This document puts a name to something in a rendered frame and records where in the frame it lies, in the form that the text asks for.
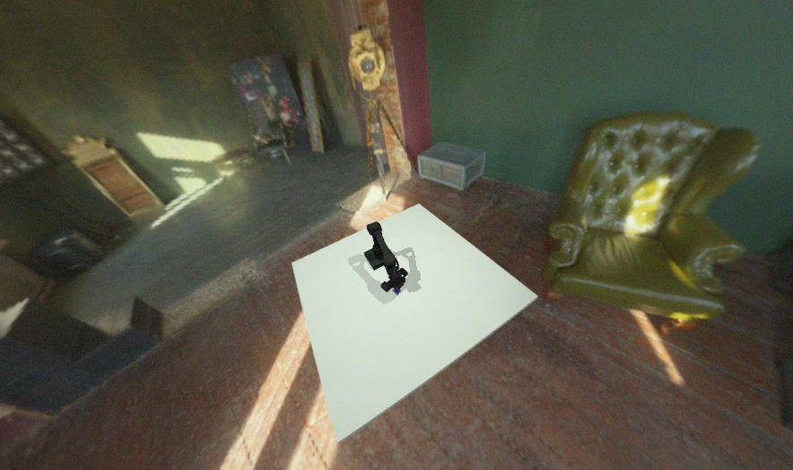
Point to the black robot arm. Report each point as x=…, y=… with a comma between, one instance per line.
x=380, y=249

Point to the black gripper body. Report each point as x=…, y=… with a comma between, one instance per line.
x=387, y=286

